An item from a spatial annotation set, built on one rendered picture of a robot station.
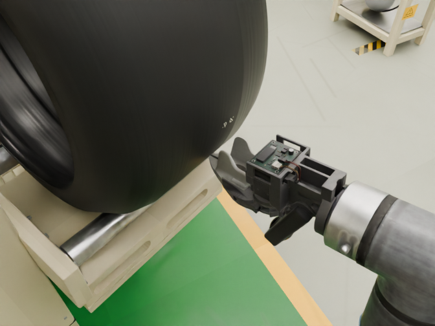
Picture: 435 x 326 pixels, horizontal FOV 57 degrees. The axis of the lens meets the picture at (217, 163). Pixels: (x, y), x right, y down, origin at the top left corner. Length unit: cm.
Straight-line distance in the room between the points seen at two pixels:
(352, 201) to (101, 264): 43
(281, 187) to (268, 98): 194
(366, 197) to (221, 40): 24
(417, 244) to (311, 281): 124
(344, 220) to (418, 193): 165
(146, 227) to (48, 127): 29
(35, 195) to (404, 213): 72
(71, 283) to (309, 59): 240
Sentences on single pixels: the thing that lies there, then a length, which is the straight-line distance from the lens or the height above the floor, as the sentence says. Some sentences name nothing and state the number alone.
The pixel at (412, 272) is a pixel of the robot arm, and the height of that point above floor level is 110.
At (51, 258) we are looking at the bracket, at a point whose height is 95.
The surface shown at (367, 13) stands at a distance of 320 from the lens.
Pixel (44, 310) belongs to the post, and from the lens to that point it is 87.
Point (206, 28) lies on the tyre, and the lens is 44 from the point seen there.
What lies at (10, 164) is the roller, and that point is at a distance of 88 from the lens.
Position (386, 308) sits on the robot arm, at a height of 103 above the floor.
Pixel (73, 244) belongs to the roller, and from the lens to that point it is 69.
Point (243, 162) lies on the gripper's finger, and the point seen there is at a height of 104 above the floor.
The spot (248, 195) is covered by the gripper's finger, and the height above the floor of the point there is 104.
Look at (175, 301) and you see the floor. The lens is 162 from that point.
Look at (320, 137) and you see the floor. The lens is 222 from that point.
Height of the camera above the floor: 147
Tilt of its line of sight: 47 degrees down
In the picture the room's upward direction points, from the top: straight up
